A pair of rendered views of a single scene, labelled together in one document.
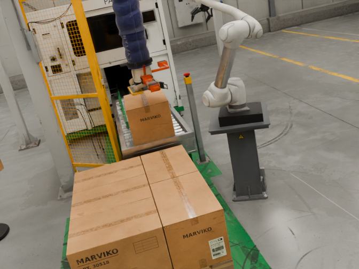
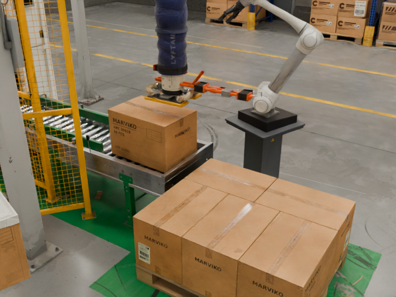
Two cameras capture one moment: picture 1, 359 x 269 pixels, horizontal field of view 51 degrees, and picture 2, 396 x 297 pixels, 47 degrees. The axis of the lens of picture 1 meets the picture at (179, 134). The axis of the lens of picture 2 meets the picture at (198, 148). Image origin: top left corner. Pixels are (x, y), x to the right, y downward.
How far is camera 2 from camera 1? 282 cm
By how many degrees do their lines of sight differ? 45
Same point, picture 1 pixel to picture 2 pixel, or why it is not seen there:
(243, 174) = not seen: hidden behind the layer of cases
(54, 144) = (25, 190)
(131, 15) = (185, 10)
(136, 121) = (171, 138)
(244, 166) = (270, 169)
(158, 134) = (185, 150)
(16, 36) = not seen: outside the picture
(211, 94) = (269, 99)
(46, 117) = (18, 151)
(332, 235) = (362, 208)
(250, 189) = not seen: hidden behind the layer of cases
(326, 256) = (378, 224)
